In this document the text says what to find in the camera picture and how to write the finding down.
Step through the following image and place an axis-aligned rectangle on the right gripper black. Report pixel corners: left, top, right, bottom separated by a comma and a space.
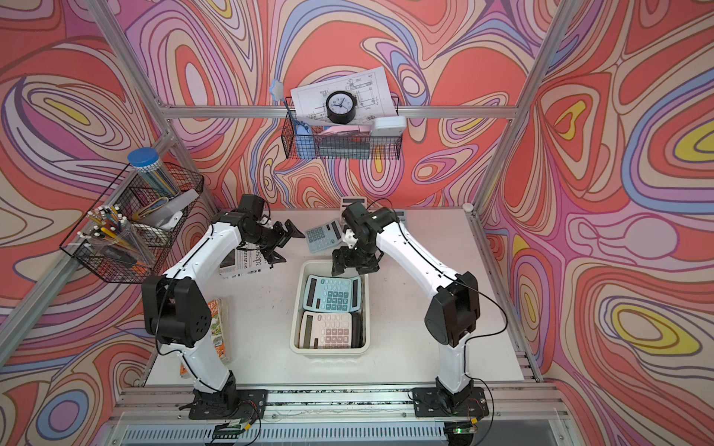
332, 239, 379, 277

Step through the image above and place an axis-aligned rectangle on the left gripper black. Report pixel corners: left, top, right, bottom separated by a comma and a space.
244, 217, 304, 264

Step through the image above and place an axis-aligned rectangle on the light blue calculator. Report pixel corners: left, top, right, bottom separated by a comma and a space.
306, 219, 342, 254
302, 275, 362, 313

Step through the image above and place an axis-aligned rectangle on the pink calculator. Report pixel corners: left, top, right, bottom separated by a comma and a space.
340, 196, 367, 208
297, 311, 353, 349

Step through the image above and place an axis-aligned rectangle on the black calculator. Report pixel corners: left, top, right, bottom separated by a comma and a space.
351, 312, 364, 349

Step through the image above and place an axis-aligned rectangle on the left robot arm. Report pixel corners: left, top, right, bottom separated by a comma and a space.
141, 194, 305, 414

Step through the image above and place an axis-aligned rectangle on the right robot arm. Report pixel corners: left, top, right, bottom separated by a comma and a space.
332, 203, 481, 414

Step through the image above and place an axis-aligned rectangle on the pink calculator back top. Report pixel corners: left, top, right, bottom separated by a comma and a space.
340, 196, 367, 208

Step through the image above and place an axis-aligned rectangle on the white plastic storage box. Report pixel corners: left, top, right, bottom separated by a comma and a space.
289, 259, 371, 359

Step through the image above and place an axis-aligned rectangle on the orange paperback book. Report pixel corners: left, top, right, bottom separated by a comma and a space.
208, 298, 231, 364

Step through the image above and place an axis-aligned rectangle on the white stapler in basket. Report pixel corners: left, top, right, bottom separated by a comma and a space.
135, 189, 198, 229

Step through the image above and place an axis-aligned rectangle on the white rounded device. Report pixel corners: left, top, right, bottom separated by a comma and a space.
370, 116, 407, 138

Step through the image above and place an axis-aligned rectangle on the black round clock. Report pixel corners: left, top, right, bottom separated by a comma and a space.
325, 90, 357, 125

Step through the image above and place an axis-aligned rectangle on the blue lid pencil jar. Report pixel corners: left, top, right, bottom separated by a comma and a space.
128, 147, 180, 199

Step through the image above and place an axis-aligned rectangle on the white paper drawing sheet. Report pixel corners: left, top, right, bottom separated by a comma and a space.
291, 68, 397, 126

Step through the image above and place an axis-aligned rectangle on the clear cup of pencils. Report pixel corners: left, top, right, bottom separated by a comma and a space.
77, 204, 155, 268

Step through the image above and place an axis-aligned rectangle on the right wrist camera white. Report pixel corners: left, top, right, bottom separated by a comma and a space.
342, 229, 358, 249

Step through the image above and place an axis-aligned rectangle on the black wire basket back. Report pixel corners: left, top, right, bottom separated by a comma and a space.
281, 97, 403, 161

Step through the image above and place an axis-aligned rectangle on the black wire basket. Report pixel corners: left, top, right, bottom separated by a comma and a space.
59, 163, 205, 284
281, 97, 403, 161

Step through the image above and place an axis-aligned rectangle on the black wire basket left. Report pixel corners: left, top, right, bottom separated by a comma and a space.
59, 163, 205, 284

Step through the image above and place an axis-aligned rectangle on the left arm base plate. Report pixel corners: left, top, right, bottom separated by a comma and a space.
189, 388, 269, 421

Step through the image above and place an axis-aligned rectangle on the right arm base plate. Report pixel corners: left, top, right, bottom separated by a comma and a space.
410, 387, 490, 420

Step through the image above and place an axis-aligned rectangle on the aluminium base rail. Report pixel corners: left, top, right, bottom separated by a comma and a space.
94, 381, 585, 445

